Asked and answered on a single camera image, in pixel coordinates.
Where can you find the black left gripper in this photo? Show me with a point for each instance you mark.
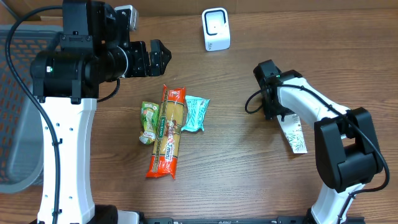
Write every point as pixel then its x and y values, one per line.
pixel 137 59

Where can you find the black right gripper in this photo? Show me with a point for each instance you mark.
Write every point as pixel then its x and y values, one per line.
pixel 268 109

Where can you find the white tube with gold cap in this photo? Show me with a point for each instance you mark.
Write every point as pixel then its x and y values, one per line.
pixel 292 128

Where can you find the green juice pouch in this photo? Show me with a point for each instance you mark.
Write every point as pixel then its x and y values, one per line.
pixel 149 121

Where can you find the teal snack packet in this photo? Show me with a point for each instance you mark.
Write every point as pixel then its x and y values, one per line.
pixel 196 108

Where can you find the orange spaghetti packet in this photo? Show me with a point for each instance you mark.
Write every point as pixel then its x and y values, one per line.
pixel 164 156

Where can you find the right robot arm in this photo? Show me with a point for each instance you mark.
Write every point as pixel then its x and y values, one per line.
pixel 347 153

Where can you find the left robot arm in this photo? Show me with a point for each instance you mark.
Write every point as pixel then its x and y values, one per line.
pixel 95 47

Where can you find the white barcode scanner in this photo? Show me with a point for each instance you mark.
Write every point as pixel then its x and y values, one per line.
pixel 216 30

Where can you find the grey plastic basket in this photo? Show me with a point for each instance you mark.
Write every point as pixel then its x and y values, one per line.
pixel 22 153

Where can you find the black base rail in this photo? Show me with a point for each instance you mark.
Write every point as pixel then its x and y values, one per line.
pixel 233 220

